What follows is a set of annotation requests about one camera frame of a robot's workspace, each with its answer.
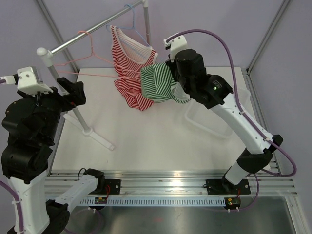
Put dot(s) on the left aluminium frame post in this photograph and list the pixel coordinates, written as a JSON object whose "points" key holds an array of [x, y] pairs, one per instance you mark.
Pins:
{"points": [[55, 32]]}

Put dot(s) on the white plastic basket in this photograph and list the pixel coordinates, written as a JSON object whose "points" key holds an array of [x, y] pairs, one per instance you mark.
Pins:
{"points": [[221, 120]]}

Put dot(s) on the white slotted cable duct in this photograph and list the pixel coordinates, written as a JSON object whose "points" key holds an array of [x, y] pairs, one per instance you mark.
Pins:
{"points": [[155, 201]]}

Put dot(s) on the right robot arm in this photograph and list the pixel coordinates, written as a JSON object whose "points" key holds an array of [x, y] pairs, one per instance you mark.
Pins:
{"points": [[217, 95]]}

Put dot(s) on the blue wire hanger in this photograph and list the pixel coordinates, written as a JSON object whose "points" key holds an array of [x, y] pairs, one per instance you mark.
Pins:
{"points": [[136, 31]]}

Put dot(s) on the aluminium frame post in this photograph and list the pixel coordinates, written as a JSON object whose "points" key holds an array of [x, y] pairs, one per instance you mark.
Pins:
{"points": [[55, 32], [268, 35]]}

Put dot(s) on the green striped tank top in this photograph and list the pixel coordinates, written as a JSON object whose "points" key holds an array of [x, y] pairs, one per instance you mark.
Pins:
{"points": [[158, 85]]}

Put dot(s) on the aluminium mounting rail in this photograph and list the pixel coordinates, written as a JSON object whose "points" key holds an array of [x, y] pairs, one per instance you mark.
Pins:
{"points": [[170, 183]]}

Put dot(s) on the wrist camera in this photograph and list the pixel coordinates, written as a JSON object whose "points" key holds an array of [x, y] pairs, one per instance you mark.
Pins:
{"points": [[175, 45], [27, 81]]}

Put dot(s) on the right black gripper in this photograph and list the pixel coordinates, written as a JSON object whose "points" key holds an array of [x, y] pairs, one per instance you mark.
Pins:
{"points": [[172, 65]]}

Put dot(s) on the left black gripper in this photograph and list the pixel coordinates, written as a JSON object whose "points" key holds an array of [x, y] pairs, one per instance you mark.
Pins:
{"points": [[76, 96]]}

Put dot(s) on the white metal clothes rack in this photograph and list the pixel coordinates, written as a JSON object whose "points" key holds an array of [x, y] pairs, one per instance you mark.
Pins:
{"points": [[47, 55]]}

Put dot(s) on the pink wire hanger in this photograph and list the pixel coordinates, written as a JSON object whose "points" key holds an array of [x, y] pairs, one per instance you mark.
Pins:
{"points": [[93, 54]]}

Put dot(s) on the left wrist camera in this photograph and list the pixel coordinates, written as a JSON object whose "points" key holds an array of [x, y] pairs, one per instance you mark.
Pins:
{"points": [[27, 81]]}

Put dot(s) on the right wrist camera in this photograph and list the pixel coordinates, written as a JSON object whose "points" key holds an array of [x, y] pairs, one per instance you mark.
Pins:
{"points": [[175, 45]]}

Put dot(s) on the red striped tank top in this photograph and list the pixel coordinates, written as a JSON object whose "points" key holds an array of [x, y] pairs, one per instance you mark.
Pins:
{"points": [[131, 90]]}

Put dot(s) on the right aluminium frame post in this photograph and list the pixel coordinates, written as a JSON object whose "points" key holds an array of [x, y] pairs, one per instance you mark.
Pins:
{"points": [[268, 35]]}

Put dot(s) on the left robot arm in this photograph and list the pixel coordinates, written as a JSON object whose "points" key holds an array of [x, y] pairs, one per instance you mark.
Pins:
{"points": [[32, 122]]}

